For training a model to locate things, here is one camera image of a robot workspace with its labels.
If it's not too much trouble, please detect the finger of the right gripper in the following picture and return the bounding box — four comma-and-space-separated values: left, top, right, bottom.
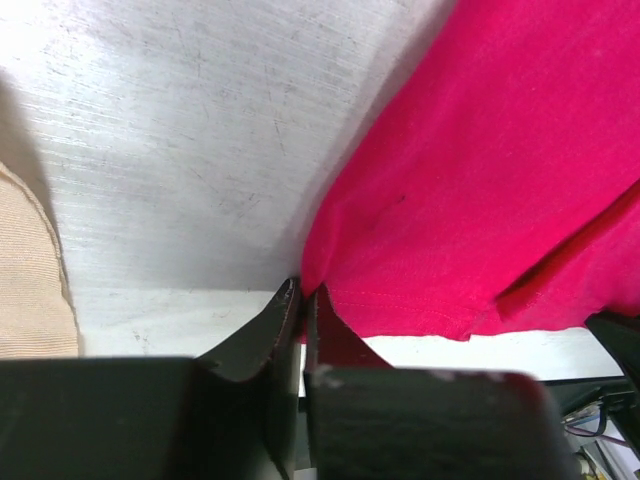
585, 311, 640, 390

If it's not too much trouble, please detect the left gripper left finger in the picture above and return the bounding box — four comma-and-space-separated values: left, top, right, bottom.
1, 279, 301, 479

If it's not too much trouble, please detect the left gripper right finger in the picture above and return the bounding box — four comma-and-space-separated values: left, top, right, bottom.
304, 288, 579, 479

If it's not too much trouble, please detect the magenta red t shirt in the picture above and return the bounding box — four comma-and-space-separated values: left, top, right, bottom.
301, 1, 639, 340

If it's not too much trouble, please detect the folded beige t shirt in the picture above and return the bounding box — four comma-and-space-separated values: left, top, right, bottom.
1, 166, 80, 359

